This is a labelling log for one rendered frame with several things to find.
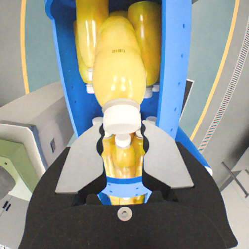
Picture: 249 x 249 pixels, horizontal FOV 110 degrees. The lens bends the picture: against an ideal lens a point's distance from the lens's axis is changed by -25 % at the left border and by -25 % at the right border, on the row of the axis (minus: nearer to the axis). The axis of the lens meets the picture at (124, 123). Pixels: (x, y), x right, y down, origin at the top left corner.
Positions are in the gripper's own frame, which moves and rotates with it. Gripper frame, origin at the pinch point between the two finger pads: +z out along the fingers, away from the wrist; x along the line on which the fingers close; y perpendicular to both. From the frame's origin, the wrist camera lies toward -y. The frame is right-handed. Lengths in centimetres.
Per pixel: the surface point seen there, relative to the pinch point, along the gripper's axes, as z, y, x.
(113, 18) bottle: 10.7, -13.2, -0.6
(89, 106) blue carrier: 25.4, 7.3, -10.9
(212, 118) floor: 128, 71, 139
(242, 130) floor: 129, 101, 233
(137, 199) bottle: 13.3, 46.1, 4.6
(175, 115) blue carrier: 7.0, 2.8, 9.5
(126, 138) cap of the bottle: 11.7, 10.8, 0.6
